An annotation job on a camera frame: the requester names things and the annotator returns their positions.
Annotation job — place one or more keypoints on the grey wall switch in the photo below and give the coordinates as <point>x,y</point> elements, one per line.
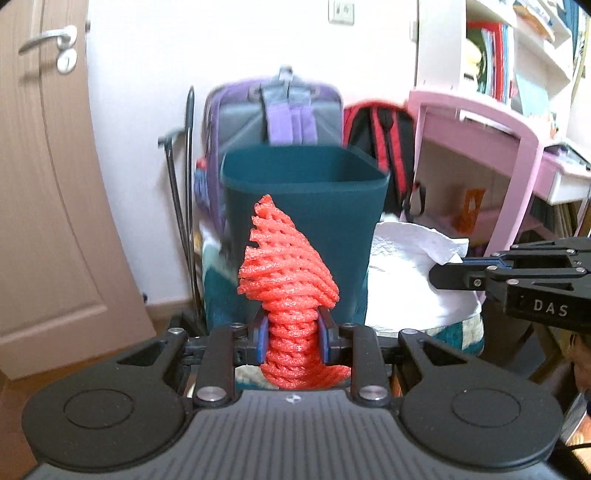
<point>412,28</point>

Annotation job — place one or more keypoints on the pink desk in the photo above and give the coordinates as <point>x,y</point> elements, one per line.
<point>508,134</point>

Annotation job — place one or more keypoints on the silver door lock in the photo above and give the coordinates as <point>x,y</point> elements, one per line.
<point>67,61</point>

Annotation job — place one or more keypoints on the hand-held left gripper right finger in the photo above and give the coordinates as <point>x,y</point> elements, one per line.
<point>325,341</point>

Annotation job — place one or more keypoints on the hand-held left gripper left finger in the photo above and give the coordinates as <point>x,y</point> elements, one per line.
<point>262,344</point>

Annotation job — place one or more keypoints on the purple grey backpack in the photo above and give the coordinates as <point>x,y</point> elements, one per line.
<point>240,120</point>

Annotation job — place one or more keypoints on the beige wooden door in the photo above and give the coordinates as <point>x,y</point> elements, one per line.
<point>46,207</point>

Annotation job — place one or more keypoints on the orange bag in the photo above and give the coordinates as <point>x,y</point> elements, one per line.
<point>471,210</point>

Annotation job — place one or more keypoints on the black broom pole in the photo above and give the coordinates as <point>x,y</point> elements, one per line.
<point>190,184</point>

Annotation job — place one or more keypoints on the beige wall socket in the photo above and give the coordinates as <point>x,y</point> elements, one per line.
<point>341,11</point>

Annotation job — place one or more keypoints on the red foam net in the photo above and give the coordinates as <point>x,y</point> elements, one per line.
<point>286,277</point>

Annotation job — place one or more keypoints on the teal plastic bin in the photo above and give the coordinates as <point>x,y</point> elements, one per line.
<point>332,221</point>

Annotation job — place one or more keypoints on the dark grey dustpan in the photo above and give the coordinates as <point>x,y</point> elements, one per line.
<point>174,194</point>

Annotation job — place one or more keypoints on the red black backpack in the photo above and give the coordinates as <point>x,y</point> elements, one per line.
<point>392,138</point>

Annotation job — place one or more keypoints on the white tissue paper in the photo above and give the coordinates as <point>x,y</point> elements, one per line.
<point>406,267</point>

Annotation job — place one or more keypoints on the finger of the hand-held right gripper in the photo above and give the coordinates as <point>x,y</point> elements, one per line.
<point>545,258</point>
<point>461,277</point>

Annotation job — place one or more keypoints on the yellow soft toy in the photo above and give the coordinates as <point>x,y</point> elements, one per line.
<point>473,60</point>

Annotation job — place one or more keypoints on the teal cream zigzag quilt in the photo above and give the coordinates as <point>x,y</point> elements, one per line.
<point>221,286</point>

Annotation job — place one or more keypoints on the white bookshelf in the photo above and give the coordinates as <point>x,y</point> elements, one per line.
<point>443,41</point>

